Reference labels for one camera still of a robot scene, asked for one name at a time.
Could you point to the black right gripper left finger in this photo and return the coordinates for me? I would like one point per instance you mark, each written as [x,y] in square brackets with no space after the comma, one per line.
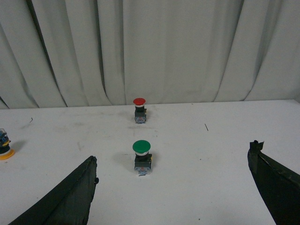
[69,202]

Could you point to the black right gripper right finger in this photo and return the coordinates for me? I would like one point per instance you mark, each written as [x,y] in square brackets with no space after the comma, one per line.
[278,186]

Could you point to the yellow mushroom push button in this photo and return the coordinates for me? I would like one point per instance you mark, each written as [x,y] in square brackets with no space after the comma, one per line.
[5,150]

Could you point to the green mushroom push button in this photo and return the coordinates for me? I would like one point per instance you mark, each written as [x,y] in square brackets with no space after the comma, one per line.
[143,159]

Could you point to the red mushroom push button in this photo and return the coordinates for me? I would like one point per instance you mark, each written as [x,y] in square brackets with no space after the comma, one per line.
[140,110]

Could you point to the white pleated curtain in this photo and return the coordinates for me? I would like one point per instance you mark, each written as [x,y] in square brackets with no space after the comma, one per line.
[66,53]

